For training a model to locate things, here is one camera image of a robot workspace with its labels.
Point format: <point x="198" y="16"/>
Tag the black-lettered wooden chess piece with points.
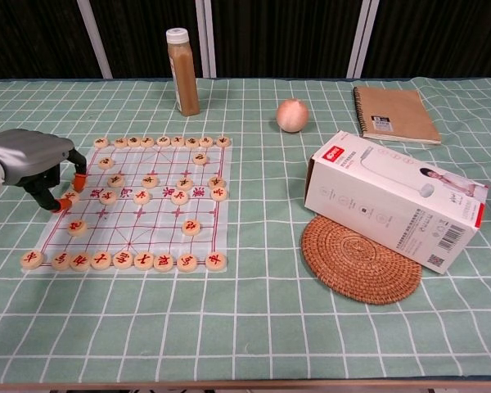
<point x="120" y="142"/>
<point x="192" y="142"/>
<point x="105" y="163"/>
<point x="149" y="181"/>
<point x="184" y="183"/>
<point x="134" y="141"/>
<point x="177" y="141"/>
<point x="101" y="142"/>
<point x="217" y="182"/>
<point x="163" y="141"/>
<point x="200" y="158"/>
<point x="223" y="141"/>
<point x="147" y="141"/>
<point x="205" y="142"/>
<point x="115" y="179"/>

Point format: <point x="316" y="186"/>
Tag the red-lettered wooden chess piece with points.
<point x="108" y="198"/>
<point x="163" y="262"/>
<point x="142" y="197"/>
<point x="216" y="261"/>
<point x="71" y="197"/>
<point x="61" y="261"/>
<point x="122" y="260"/>
<point x="191" y="227"/>
<point x="179" y="197"/>
<point x="143" y="260"/>
<point x="101" y="260"/>
<point x="77" y="227"/>
<point x="32" y="259"/>
<point x="187" y="262"/>
<point x="80" y="261"/>
<point x="219" y="193"/>

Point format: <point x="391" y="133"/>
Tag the translucent plastic chess board sheet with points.
<point x="163" y="213"/>

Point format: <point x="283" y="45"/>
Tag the green checkered tablecloth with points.
<point x="245" y="335"/>

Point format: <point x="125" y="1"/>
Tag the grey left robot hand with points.
<point x="28" y="155"/>

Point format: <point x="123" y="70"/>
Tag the white red cardboard product box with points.
<point x="393" y="196"/>

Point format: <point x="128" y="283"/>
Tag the brown spiral notebook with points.
<point x="395" y="112"/>

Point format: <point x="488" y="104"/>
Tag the pink orange ball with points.
<point x="292" y="116"/>

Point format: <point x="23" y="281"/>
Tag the white metal frame post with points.
<point x="94" y="39"/>
<point x="208" y="39"/>
<point x="362" y="39"/>

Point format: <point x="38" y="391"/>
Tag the brown drink bottle white cap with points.
<point x="185" y="78"/>

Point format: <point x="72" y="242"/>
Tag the round woven rattan coaster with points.
<point x="360" y="266"/>

